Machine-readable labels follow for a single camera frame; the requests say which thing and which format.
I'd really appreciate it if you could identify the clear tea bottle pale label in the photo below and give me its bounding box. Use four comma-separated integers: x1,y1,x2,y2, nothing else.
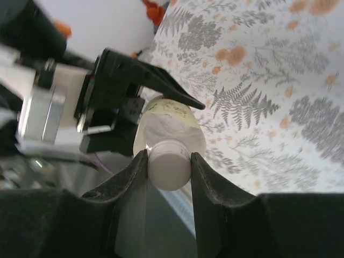
132,94,208,162

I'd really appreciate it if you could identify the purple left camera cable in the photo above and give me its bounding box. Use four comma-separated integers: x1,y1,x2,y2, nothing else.
90,152,114,175

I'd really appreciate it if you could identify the white bottle cap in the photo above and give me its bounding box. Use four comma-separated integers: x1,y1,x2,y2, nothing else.
147,139,193,192

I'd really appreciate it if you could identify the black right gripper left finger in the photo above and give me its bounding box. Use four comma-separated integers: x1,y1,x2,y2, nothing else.
0,149,150,258

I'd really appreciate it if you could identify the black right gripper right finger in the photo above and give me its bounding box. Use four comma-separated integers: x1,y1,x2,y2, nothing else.
189,152,344,258

